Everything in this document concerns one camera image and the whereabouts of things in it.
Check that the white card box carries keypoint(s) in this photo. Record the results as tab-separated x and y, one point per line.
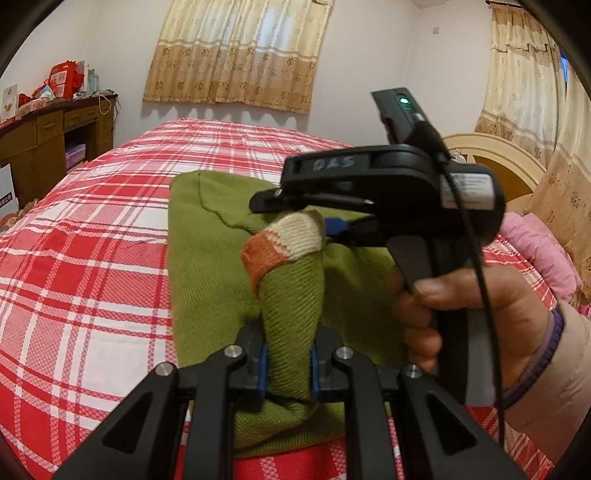
8	104

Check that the person's right hand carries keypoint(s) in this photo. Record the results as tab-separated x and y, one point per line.
517	314

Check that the red and white flat box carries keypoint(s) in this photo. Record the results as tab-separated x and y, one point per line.
37	100

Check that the white paper bag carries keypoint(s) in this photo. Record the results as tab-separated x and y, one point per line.
7	191

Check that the brown wooden desk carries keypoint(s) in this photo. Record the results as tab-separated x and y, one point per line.
41	138

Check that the beige patterned window curtain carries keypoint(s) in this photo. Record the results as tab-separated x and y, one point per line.
240	50

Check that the cream wooden headboard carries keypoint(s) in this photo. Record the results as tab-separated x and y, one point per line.
508	157

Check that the beige patterned side curtain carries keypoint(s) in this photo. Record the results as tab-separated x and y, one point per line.
521	78

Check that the stack of books in desk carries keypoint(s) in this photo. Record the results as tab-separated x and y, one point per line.
76	156

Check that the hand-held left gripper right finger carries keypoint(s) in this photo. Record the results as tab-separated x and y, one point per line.
315	374

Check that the person's right forearm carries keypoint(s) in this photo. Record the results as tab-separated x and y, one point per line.
554	392

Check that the teal paper bag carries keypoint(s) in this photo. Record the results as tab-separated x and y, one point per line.
94	83

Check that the pink blanket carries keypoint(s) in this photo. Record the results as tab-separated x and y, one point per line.
540	249

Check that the bed with red plaid sheet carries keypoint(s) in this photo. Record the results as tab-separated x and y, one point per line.
92	277

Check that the red gift box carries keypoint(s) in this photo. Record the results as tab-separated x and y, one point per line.
67	81

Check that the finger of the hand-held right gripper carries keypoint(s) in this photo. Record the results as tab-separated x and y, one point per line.
295	201
334	227

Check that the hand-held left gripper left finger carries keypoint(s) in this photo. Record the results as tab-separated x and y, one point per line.
263	374

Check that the green orange cream striped sweater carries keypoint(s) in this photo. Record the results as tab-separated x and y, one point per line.
207	277

